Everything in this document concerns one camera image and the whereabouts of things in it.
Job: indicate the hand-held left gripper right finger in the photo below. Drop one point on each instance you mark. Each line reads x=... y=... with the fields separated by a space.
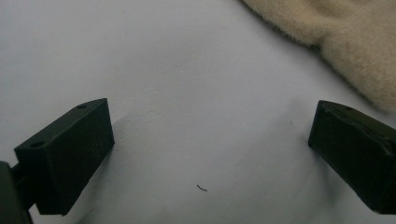
x=358 y=155

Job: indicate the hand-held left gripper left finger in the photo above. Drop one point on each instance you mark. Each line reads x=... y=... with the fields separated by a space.
x=68 y=155

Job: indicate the beige fluffy glove orange fingers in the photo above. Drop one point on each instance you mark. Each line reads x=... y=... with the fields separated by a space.
x=348 y=34

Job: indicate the small dark thread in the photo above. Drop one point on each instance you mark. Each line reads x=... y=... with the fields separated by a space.
x=201 y=188

